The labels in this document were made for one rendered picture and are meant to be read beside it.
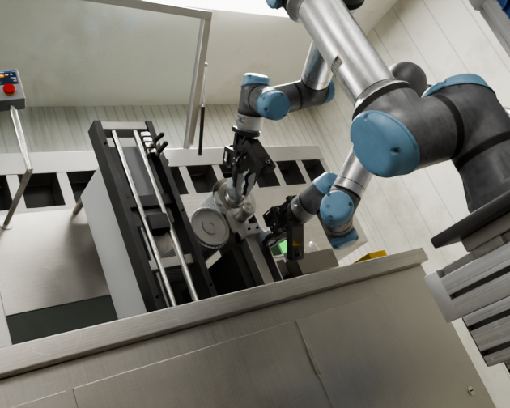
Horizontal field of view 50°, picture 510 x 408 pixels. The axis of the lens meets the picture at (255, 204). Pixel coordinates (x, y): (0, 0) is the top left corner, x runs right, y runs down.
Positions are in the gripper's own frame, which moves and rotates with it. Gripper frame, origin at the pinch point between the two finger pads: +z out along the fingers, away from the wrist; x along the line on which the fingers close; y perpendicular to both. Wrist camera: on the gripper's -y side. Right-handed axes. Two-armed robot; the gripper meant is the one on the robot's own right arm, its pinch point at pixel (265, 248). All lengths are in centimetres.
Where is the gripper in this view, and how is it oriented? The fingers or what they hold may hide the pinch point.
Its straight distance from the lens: 164.7
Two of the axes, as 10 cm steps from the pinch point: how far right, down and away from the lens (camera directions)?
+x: -7.7, 0.9, -6.3
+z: -5.2, 4.9, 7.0
